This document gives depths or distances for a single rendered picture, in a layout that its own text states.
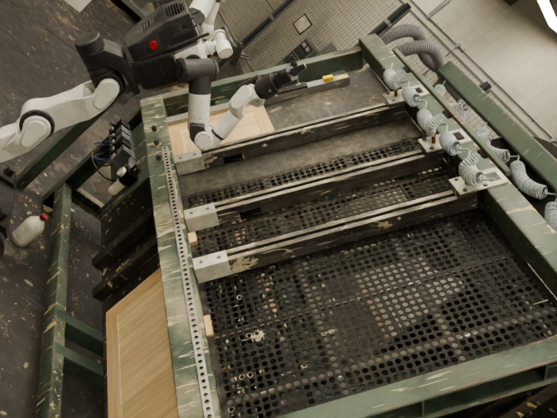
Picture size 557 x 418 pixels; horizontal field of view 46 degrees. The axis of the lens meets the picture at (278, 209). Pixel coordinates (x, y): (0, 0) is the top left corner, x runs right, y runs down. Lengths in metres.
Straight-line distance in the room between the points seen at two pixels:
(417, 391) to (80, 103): 1.81
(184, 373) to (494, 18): 8.29
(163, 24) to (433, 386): 1.71
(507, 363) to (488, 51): 7.69
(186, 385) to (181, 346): 0.16
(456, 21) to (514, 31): 0.95
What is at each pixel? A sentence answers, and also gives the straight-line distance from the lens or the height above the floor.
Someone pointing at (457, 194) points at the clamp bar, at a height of 1.79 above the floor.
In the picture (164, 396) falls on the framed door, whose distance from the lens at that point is 2.50.
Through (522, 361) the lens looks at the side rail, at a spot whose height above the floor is 1.65.
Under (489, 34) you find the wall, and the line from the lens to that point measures 9.65.
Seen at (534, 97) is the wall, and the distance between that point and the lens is 8.76.
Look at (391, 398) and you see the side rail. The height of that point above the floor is 1.31.
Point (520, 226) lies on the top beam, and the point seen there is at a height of 1.88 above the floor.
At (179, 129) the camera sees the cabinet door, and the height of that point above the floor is 0.93.
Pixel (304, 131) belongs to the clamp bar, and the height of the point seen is 1.43.
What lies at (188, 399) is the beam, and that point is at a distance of 2.02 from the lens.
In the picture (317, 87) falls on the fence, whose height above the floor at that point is 1.56.
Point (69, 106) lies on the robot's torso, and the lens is 2.94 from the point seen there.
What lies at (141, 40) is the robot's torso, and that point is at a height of 1.21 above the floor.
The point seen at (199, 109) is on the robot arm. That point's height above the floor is 1.21.
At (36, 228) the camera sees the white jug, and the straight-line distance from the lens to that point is 3.37.
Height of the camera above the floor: 1.84
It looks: 14 degrees down
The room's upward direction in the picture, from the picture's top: 51 degrees clockwise
